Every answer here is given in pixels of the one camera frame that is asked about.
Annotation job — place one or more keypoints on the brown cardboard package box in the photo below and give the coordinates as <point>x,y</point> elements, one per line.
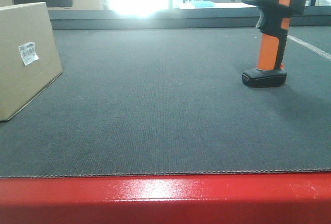
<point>21,84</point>

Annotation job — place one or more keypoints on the white barcode label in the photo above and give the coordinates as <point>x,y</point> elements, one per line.
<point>28,53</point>

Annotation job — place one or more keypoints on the blue tray in background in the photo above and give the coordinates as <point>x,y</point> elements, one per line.
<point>202,4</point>

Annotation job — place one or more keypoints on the orange black barcode scanner gun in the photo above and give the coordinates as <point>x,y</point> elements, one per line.
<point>273,23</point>

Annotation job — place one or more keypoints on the red conveyor frame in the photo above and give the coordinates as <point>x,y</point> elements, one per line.
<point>236,198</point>

